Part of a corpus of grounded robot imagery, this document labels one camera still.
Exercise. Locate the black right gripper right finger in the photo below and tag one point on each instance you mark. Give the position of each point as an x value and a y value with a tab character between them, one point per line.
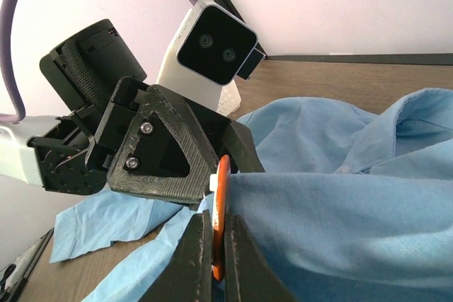
247	275

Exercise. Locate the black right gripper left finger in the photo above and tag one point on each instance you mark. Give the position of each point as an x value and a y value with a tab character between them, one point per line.
188	275

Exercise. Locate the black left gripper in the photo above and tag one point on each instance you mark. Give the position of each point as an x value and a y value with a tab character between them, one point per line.
152	142

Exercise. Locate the orange white round brooch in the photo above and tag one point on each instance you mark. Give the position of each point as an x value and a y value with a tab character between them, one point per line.
219	186

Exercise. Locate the light blue button shirt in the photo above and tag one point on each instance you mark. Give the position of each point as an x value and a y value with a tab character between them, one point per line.
352	206

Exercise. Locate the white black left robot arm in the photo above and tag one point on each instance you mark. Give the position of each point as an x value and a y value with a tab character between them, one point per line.
50	152

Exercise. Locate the white perforated plastic basket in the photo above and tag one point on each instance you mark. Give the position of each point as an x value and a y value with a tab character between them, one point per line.
230	99

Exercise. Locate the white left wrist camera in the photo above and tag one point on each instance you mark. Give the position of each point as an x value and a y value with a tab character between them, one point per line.
210	48

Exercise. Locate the black front mounting rail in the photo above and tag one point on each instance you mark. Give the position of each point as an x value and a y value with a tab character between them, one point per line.
16	276

